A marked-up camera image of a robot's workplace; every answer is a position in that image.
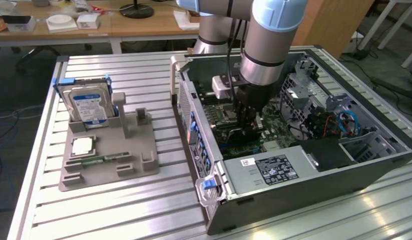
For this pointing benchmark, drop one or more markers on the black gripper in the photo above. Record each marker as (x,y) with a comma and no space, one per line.
(255,96)

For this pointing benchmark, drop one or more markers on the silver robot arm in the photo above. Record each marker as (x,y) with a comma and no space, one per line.
(269,45)

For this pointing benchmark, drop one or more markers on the CPU socket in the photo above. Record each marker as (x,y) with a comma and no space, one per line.
(227,113)

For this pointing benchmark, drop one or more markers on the metal disk bay cage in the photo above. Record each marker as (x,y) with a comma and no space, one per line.
(293,87)

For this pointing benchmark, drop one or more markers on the green motherboard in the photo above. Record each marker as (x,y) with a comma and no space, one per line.
(279,135)

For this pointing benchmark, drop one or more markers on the gray power supply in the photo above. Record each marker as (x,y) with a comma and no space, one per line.
(246,180)

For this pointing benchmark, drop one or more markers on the wooden cabinet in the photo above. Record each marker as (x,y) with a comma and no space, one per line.
(333,25)

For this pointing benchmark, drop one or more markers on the white paper stack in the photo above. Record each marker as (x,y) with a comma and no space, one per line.
(186,21)

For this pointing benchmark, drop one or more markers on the blue case latch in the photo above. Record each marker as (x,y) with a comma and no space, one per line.
(207,185)

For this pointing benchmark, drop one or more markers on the black open PC case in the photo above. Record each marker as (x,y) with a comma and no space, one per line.
(293,200)

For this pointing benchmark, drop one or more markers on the wooden desk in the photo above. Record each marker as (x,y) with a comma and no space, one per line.
(142,25)

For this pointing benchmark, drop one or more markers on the black lamp base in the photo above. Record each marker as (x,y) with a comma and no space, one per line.
(138,11)

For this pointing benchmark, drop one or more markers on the gray parts rack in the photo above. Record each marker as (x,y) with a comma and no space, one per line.
(106,147)

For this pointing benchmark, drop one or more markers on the green RAM stick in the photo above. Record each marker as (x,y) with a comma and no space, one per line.
(99,159)

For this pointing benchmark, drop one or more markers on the silver CPU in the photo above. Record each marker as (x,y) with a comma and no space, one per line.
(82,146)

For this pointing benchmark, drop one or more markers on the small white box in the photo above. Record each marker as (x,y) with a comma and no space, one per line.
(89,21)

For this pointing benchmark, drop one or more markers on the white box with round top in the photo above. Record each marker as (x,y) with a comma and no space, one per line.
(61,23)

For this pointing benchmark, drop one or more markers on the gray cup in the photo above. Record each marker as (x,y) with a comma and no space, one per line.
(41,3)

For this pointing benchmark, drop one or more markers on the white box with black top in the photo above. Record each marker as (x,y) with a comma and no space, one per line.
(21,25)

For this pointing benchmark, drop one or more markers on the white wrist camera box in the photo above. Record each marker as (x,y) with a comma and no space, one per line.
(222,87)

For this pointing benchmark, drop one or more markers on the white table frame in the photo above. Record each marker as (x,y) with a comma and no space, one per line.
(377,25)

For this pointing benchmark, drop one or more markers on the hard disk with blue bracket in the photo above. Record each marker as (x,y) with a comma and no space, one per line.
(87,107)

